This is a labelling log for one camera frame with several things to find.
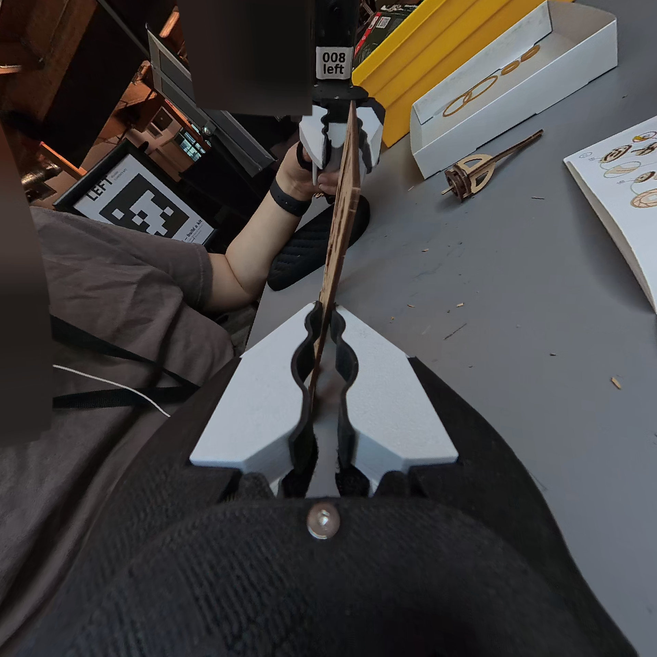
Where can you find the laser-cut wooden parts sheet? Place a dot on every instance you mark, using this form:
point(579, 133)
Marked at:
point(341, 231)

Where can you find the black wrist band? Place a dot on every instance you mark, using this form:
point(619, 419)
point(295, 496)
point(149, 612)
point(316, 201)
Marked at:
point(287, 197)

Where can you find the white instruction booklet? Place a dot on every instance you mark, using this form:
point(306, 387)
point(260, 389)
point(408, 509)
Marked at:
point(616, 215)

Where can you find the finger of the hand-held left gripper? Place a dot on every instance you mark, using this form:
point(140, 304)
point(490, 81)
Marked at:
point(373, 133)
point(310, 133)

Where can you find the wooden spindle model assembly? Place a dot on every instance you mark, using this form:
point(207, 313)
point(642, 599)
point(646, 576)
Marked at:
point(462, 177)

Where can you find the grey metal frame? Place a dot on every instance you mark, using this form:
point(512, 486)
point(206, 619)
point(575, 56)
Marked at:
point(169, 72)

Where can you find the framed left marker sign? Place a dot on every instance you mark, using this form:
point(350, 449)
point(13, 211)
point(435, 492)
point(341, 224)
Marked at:
point(149, 205)

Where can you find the person's left forearm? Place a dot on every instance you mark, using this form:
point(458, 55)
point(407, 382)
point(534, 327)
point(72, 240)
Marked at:
point(246, 267)

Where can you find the yellow plastic bin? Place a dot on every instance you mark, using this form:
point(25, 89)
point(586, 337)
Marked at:
point(436, 61)

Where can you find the green red label kit box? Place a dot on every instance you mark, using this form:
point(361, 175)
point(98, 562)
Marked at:
point(390, 25)

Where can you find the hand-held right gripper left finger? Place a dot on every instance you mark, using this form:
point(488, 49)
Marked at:
point(256, 410)

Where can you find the white cardboard tray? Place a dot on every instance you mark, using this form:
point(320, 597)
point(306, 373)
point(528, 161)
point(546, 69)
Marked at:
point(564, 56)

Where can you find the person's left hand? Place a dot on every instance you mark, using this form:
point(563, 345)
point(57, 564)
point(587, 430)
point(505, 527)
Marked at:
point(297, 177)

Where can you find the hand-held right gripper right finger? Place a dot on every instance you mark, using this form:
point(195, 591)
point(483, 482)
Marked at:
point(395, 410)

